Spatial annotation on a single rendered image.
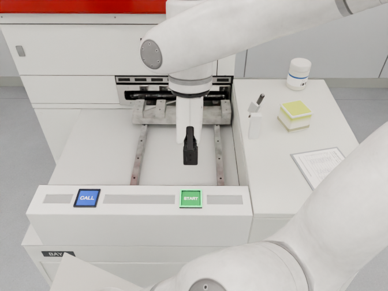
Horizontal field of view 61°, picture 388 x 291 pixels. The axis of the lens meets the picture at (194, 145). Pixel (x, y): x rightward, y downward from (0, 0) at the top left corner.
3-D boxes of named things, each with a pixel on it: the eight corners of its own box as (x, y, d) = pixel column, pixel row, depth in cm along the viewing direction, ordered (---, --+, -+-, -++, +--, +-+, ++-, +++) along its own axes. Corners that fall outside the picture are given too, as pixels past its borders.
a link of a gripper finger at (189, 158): (182, 137, 69) (183, 163, 73) (182, 144, 66) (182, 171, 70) (198, 137, 69) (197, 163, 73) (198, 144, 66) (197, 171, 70)
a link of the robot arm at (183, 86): (170, 66, 66) (170, 80, 68) (166, 80, 59) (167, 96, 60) (211, 66, 66) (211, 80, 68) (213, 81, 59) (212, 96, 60)
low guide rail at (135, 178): (146, 112, 133) (145, 106, 131) (150, 112, 133) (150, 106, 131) (126, 215, 96) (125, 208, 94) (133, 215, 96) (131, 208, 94)
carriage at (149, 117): (135, 111, 128) (134, 105, 126) (228, 112, 128) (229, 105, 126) (132, 124, 122) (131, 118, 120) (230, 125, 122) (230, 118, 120)
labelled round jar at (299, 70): (284, 80, 123) (288, 57, 117) (302, 80, 123) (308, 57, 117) (287, 90, 118) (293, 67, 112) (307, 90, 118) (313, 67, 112)
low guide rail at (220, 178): (212, 112, 133) (213, 107, 131) (217, 112, 133) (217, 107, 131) (219, 215, 96) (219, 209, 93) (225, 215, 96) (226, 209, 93)
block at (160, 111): (157, 105, 126) (156, 99, 124) (165, 105, 126) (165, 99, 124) (155, 118, 120) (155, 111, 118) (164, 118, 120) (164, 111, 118)
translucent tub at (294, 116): (275, 120, 105) (279, 103, 101) (296, 116, 107) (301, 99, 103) (287, 134, 100) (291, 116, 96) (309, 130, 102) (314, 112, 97)
